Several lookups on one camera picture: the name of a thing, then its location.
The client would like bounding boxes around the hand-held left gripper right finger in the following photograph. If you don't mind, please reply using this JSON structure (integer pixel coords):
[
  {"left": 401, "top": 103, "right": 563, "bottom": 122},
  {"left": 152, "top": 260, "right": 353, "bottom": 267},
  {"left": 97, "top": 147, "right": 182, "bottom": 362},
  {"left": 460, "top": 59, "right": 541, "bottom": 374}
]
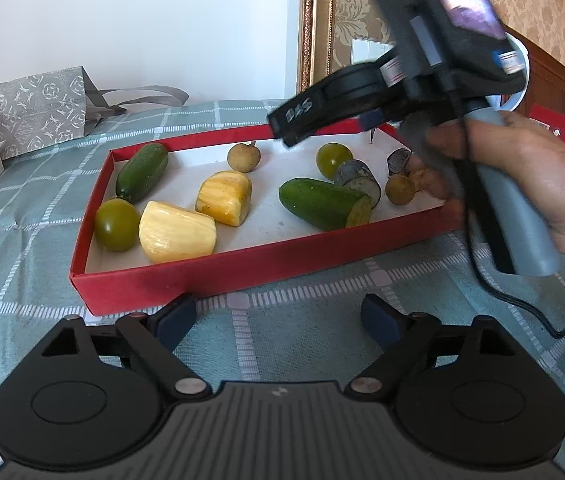
[{"left": 345, "top": 294, "right": 524, "bottom": 402}]

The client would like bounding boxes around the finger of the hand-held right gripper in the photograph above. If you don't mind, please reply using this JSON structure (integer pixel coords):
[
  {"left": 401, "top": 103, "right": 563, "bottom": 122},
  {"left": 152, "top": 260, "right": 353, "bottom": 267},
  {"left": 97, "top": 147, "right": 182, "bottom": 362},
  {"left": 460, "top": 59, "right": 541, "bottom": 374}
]
[
  {"left": 359, "top": 110, "right": 398, "bottom": 134},
  {"left": 267, "top": 85, "right": 348, "bottom": 149}
]

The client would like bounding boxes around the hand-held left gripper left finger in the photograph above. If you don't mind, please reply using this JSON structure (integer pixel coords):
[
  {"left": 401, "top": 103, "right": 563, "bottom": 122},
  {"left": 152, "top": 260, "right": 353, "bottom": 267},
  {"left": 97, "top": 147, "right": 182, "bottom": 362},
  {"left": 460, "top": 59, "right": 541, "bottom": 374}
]
[{"left": 37, "top": 292, "right": 213, "bottom": 402}]

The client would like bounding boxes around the short dark sugarcane piece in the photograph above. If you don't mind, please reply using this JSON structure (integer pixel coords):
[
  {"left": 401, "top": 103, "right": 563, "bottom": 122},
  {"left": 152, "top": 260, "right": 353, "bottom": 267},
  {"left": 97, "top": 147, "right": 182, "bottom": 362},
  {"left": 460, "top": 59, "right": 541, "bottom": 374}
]
[{"left": 386, "top": 149, "right": 415, "bottom": 177}]

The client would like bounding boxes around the green tomato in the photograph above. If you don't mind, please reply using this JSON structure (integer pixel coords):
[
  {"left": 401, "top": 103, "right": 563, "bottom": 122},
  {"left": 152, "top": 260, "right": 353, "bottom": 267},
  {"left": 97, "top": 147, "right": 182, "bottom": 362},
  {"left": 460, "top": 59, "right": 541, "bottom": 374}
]
[
  {"left": 94, "top": 198, "right": 142, "bottom": 253},
  {"left": 316, "top": 143, "right": 354, "bottom": 181}
]

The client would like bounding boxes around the long dark sugarcane piece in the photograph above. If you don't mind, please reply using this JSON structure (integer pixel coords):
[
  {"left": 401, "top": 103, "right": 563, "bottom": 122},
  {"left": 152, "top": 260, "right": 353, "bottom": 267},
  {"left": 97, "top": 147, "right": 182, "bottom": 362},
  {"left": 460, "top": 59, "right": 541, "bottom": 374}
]
[{"left": 333, "top": 159, "right": 383, "bottom": 210}]

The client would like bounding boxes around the brown longan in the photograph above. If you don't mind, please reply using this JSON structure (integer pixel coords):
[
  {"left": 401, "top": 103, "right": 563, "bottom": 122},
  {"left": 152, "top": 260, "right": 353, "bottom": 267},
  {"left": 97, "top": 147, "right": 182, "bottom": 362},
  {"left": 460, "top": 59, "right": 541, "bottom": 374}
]
[
  {"left": 409, "top": 157, "right": 450, "bottom": 199},
  {"left": 385, "top": 173, "right": 418, "bottom": 206},
  {"left": 227, "top": 141, "right": 262, "bottom": 173}
]

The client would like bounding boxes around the red shallow cardboard box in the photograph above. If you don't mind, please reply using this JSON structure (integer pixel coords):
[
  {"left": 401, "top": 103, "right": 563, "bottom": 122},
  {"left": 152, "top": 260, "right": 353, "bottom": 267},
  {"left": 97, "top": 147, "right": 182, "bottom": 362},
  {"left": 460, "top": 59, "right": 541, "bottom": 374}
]
[{"left": 70, "top": 122, "right": 468, "bottom": 317}]

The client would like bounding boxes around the pale yellow jackfruit piece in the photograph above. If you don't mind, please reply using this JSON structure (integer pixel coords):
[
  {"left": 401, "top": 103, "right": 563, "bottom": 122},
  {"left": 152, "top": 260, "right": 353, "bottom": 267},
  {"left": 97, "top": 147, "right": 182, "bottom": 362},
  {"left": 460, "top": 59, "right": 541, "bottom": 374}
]
[{"left": 138, "top": 201, "right": 217, "bottom": 264}]

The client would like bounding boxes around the cut green cucumber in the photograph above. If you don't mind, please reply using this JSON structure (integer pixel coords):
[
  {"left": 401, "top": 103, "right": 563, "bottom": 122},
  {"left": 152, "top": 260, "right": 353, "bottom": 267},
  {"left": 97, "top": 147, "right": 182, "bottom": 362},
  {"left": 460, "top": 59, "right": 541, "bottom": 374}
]
[{"left": 279, "top": 178, "right": 373, "bottom": 233}]

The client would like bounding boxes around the orange-yellow jackfruit piece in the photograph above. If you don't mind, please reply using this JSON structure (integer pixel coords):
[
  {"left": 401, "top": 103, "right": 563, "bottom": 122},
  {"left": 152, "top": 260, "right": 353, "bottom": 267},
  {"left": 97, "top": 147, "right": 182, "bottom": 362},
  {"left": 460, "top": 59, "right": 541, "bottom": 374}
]
[{"left": 195, "top": 170, "right": 253, "bottom": 227}]

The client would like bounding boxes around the whole green cucumber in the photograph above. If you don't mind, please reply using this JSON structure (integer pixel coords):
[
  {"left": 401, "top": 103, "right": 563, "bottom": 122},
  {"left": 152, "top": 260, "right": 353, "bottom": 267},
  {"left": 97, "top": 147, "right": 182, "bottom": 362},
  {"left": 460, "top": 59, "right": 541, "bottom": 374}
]
[{"left": 115, "top": 142, "right": 170, "bottom": 205}]

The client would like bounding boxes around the person's right hand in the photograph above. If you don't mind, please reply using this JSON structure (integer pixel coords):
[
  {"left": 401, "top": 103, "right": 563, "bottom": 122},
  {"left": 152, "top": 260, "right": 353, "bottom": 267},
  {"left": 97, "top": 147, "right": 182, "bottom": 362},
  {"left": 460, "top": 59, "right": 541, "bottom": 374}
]
[{"left": 405, "top": 110, "right": 565, "bottom": 264}]

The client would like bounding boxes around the gold framed wallpaper panel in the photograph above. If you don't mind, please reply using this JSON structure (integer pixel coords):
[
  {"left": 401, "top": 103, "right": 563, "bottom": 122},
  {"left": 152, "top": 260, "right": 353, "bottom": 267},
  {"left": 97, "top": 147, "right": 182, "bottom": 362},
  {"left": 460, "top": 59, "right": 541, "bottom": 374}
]
[{"left": 296, "top": 0, "right": 398, "bottom": 96}]

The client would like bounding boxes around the blue electric kettle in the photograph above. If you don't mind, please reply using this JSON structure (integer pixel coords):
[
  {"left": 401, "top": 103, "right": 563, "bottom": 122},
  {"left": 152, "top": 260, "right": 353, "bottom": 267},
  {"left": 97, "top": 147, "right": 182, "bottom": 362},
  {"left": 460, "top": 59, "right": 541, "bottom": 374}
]
[{"left": 495, "top": 30, "right": 533, "bottom": 111}]

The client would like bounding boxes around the green checked tablecloth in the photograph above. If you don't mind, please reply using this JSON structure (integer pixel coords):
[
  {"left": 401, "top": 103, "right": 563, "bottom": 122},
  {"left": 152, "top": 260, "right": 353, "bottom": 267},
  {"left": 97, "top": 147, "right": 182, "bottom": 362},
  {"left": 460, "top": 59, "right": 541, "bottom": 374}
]
[{"left": 0, "top": 97, "right": 565, "bottom": 480}]

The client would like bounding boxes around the grey patterned bag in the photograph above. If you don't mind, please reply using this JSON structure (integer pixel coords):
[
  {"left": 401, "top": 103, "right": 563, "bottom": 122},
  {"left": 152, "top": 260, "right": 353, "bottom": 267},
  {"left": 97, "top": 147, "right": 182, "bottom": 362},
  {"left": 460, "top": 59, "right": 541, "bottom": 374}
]
[{"left": 0, "top": 66, "right": 190, "bottom": 161}]

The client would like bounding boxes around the white wall switch panel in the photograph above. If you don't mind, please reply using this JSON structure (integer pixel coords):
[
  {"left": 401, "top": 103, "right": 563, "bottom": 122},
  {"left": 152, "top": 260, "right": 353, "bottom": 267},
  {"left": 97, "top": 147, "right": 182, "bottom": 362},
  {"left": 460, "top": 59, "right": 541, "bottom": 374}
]
[{"left": 349, "top": 37, "right": 398, "bottom": 67}]

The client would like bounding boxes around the black cable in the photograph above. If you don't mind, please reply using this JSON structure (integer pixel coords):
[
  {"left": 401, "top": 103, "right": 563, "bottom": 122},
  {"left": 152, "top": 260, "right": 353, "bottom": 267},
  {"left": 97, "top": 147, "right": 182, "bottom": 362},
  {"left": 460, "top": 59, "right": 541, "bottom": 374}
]
[{"left": 462, "top": 160, "right": 565, "bottom": 342}]

